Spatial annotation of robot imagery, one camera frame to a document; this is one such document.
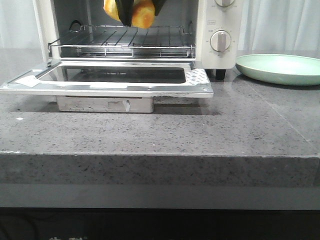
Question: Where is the upper oven knob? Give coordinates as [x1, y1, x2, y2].
[215, 0, 234, 8]

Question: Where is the light green plate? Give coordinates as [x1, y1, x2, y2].
[235, 54, 320, 86]

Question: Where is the lower oven knob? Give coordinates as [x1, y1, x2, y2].
[210, 30, 231, 53]

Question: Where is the white toaster oven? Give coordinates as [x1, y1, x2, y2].
[33, 0, 244, 80]

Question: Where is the oven knob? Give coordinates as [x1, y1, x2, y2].
[210, 30, 231, 53]
[215, 0, 234, 8]

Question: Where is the oven wire rack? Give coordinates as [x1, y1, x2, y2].
[48, 25, 196, 59]

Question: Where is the yellow croissant bread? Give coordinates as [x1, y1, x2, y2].
[103, 0, 155, 29]

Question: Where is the oven glass door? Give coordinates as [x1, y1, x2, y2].
[0, 59, 213, 98]

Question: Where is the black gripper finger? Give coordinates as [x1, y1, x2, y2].
[152, 0, 167, 16]
[115, 0, 134, 27]

